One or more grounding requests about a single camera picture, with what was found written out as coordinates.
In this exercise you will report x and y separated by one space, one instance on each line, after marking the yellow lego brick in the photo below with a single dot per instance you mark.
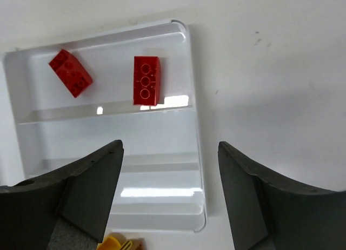
111 243

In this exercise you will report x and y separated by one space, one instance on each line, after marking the white compartment tray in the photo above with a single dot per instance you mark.
43 127

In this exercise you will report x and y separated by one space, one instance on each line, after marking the red lego brick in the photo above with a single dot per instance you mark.
147 81
71 72

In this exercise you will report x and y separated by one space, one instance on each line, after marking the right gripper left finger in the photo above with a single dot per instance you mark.
67 208

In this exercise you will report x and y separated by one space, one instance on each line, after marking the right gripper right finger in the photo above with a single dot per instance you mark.
268 210

